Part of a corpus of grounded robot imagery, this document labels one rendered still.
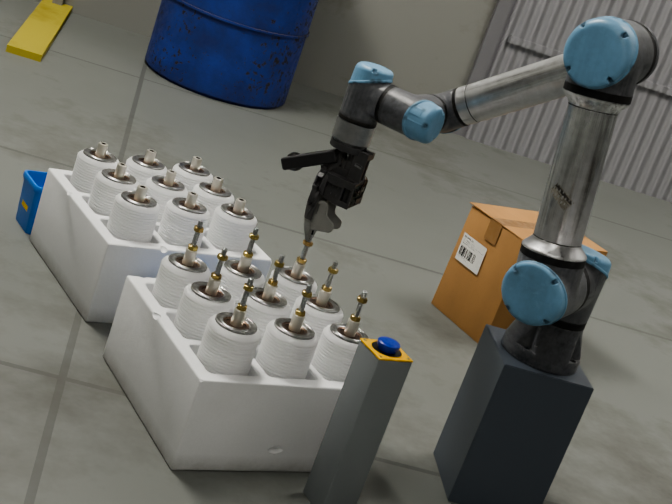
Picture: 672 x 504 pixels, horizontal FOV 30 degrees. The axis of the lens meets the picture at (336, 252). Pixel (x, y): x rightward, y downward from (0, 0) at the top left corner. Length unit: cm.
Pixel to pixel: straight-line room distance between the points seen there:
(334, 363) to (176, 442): 32
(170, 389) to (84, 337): 39
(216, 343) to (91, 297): 51
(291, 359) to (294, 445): 17
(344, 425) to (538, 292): 40
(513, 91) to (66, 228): 101
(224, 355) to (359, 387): 24
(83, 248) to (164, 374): 51
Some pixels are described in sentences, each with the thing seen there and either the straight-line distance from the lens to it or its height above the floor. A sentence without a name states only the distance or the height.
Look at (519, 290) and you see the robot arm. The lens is 219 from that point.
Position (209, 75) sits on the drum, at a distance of 464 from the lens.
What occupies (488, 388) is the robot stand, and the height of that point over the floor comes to 23.
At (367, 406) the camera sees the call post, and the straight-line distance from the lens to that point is 212.
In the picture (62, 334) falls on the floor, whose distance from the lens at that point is 254.
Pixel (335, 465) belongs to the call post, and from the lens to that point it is 218.
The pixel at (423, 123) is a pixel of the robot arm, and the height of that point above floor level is 65.
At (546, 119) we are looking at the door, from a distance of 555.
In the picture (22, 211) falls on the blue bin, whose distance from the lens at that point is 300.
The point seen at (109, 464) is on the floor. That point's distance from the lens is 216.
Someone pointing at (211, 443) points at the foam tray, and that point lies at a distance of 220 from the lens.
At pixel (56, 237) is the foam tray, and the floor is 7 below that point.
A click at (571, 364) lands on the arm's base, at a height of 32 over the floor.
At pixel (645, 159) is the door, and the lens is 573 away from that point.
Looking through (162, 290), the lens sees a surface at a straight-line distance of 235.
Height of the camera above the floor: 111
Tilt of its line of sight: 18 degrees down
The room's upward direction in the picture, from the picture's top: 20 degrees clockwise
